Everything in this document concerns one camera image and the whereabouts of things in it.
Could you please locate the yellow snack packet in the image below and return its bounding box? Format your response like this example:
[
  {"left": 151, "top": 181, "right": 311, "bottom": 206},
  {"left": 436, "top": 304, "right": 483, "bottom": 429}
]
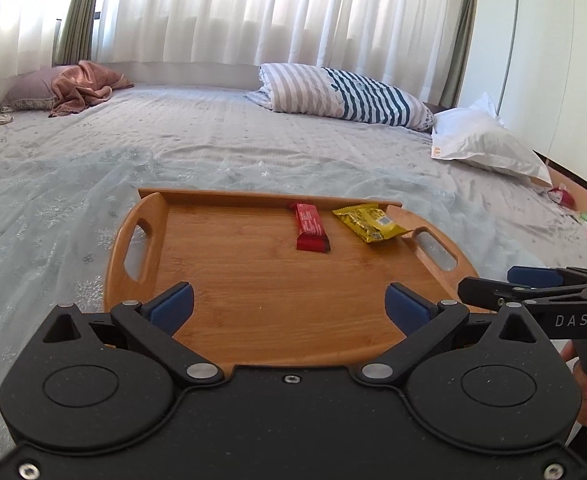
[{"left": 332, "top": 202, "right": 410, "bottom": 245}]

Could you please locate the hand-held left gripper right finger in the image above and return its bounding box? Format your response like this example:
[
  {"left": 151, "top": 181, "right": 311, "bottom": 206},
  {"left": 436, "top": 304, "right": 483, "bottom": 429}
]
[{"left": 361, "top": 282, "right": 549, "bottom": 386}]

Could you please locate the green curtain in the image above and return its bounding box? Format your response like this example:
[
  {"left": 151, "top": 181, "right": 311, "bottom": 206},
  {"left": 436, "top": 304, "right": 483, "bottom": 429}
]
[
  {"left": 52, "top": 0, "right": 105, "bottom": 68},
  {"left": 442, "top": 0, "right": 480, "bottom": 109}
]

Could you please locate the wooden tray with handles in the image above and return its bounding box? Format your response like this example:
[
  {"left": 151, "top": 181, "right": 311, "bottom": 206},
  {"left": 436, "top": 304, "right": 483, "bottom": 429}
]
[{"left": 104, "top": 187, "right": 491, "bottom": 376}]

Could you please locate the purple pillow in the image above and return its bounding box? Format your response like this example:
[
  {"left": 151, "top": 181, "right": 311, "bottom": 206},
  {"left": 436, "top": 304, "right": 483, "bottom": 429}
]
[{"left": 0, "top": 65, "right": 77, "bottom": 112}]

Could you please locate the striped pillow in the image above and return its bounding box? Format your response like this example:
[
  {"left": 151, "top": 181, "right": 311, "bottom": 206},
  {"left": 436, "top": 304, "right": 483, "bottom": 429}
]
[{"left": 244, "top": 62, "right": 435, "bottom": 133}]

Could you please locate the pink crumpled cloth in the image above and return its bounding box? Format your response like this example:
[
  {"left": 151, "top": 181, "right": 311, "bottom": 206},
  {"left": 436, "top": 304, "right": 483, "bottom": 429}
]
[{"left": 48, "top": 60, "right": 135, "bottom": 118}]

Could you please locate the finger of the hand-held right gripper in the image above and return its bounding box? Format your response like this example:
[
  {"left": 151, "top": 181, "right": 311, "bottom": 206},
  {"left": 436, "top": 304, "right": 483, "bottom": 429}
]
[
  {"left": 457, "top": 276, "right": 587, "bottom": 311},
  {"left": 507, "top": 266, "right": 587, "bottom": 287}
]

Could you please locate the white sheer curtain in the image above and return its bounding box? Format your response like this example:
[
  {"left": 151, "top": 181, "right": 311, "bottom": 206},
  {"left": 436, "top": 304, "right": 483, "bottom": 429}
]
[
  {"left": 90, "top": 0, "right": 470, "bottom": 98},
  {"left": 0, "top": 0, "right": 77, "bottom": 92}
]

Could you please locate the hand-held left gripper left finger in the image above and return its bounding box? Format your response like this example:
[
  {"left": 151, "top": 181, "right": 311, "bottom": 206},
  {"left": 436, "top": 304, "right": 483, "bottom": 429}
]
[{"left": 41, "top": 282, "right": 224, "bottom": 387}]

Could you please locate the red snack bar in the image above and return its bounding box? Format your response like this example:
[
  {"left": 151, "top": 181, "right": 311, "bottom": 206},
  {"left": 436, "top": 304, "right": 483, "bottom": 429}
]
[{"left": 288, "top": 202, "right": 332, "bottom": 254}]

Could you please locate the white wardrobe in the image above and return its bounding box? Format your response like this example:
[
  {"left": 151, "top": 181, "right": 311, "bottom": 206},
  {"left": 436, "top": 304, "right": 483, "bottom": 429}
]
[{"left": 457, "top": 0, "right": 587, "bottom": 196}]

